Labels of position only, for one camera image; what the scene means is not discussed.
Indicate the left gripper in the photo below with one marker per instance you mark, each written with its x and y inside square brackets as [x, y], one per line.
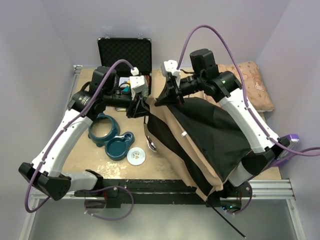
[138, 108]

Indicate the teal double pet bowl stand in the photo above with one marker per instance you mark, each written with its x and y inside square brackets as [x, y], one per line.
[116, 145]

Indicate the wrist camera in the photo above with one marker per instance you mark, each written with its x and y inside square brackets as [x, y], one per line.
[170, 67]
[138, 83]

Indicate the beige and black pet tent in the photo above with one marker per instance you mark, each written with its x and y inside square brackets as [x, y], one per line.
[200, 140]

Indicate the teal card cutter block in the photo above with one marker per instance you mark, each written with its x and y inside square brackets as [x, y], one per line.
[126, 89]

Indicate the aluminium frame rail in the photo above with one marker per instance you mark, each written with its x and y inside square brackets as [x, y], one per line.
[257, 189]

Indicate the white playing card deck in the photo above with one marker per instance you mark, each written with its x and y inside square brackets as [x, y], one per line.
[124, 82]

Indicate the green chip stack right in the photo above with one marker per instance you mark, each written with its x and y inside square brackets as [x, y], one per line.
[148, 81]

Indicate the black poker chip case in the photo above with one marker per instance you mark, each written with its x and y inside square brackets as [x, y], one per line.
[137, 51]

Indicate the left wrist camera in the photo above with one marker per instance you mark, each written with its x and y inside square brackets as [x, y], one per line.
[138, 83]

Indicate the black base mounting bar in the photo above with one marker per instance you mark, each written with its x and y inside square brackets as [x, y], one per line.
[217, 198]

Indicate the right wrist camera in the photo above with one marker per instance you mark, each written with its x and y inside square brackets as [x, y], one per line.
[170, 67]

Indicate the black tent pole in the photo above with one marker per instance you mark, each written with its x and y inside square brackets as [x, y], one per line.
[226, 220]

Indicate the stainless steel pet bowl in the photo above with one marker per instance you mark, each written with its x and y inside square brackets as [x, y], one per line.
[151, 145]

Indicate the beige patterned pet cushion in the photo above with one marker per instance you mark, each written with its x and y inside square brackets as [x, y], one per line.
[255, 88]

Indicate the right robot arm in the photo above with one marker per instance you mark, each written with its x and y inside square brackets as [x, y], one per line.
[223, 89]

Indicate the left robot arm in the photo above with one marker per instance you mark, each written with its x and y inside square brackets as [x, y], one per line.
[106, 89]

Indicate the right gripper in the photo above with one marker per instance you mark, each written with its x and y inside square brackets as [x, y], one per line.
[171, 97]

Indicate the purple box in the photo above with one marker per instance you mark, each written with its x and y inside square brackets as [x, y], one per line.
[284, 157]

